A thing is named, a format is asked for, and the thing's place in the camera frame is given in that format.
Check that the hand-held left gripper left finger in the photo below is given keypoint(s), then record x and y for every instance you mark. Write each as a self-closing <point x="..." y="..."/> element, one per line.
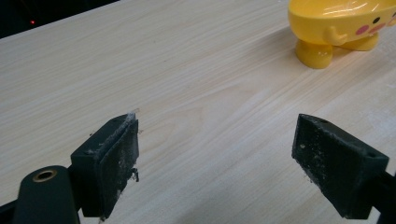
<point x="106" y="168"/>

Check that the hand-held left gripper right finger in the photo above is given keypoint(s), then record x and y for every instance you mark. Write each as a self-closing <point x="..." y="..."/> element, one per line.
<point x="336" y="168"/>

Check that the yellow duck-shaped bowl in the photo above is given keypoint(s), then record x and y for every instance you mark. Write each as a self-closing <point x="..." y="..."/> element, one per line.
<point x="336" y="31"/>

